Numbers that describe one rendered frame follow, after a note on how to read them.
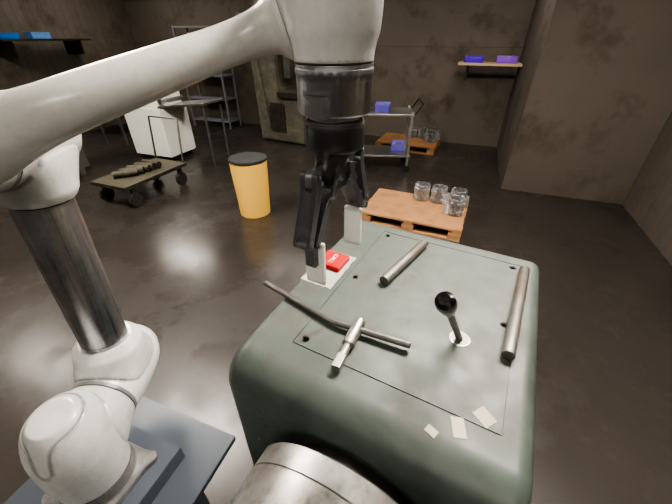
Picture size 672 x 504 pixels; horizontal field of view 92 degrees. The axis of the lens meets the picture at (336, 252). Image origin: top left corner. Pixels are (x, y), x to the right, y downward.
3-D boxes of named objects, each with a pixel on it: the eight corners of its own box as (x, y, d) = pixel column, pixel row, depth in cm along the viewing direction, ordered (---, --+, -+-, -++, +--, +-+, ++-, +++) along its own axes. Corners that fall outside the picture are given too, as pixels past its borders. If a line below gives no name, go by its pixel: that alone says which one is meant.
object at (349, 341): (341, 375, 52) (365, 327, 61) (341, 366, 51) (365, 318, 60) (329, 371, 53) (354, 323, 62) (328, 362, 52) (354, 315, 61)
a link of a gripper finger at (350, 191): (323, 163, 45) (327, 155, 45) (344, 204, 55) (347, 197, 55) (348, 168, 43) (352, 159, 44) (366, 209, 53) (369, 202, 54)
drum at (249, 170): (280, 208, 386) (274, 154, 351) (258, 223, 356) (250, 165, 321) (253, 202, 401) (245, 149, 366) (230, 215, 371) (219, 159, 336)
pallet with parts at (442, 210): (466, 211, 381) (472, 185, 363) (462, 243, 322) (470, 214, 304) (375, 197, 414) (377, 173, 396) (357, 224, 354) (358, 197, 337)
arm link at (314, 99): (277, 64, 36) (283, 121, 39) (352, 67, 32) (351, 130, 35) (320, 59, 42) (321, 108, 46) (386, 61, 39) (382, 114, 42)
